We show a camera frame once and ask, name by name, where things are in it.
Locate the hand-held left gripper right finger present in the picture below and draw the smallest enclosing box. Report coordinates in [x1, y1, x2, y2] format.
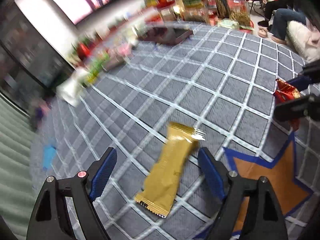
[197, 147, 288, 240]

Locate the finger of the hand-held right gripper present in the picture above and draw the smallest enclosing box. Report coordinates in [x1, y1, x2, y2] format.
[274, 94, 320, 122]
[286, 60, 320, 92]

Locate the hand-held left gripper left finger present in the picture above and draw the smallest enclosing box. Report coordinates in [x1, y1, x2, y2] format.
[26, 147, 118, 240]

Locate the red gold snack packet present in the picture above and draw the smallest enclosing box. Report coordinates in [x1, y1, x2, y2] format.
[273, 78, 302, 130]

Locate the cream cushion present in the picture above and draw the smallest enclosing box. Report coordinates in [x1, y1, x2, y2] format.
[286, 20, 320, 61]

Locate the blue star sticker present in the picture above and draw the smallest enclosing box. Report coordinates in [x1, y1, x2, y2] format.
[41, 138, 58, 171]

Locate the orange star sticker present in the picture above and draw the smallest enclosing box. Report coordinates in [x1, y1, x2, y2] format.
[194, 130, 315, 240]

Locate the grey checkered tablecloth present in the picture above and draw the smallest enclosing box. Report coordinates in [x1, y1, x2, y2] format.
[30, 21, 320, 240]

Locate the pale green curtain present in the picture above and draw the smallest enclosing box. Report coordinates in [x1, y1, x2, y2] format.
[0, 94, 47, 232]

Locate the white plastic bag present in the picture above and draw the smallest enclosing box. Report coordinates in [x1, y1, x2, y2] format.
[56, 68, 88, 107]

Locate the green snack packet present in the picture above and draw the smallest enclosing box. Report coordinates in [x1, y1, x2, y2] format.
[86, 54, 111, 83]

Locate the red vase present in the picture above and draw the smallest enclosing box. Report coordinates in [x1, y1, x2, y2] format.
[76, 42, 92, 58]

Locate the pile of assorted snack packets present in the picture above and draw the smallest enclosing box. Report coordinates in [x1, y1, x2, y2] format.
[144, 0, 253, 32]

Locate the dark display cabinet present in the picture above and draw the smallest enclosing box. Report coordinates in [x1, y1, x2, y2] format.
[0, 11, 74, 112]

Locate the black flat box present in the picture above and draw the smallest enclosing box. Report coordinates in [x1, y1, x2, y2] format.
[139, 25, 195, 46]

